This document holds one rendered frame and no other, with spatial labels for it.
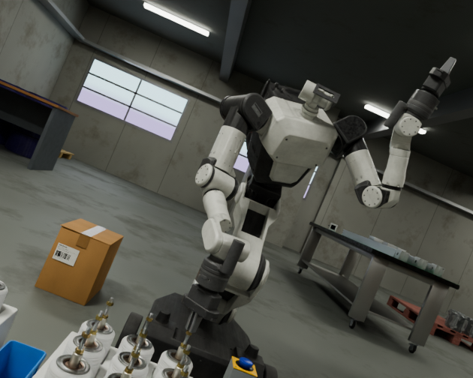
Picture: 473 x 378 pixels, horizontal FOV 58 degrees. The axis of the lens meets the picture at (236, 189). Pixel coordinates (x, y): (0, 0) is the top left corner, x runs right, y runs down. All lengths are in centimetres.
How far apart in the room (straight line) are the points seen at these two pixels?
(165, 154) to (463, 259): 726
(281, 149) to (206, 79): 816
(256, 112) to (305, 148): 22
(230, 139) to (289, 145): 22
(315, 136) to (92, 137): 841
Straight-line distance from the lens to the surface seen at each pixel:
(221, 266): 116
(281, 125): 144
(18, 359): 141
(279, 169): 154
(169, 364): 126
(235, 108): 143
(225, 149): 138
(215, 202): 129
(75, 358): 106
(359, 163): 160
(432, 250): 1085
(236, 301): 159
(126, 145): 952
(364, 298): 410
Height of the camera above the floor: 75
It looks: level
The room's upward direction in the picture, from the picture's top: 23 degrees clockwise
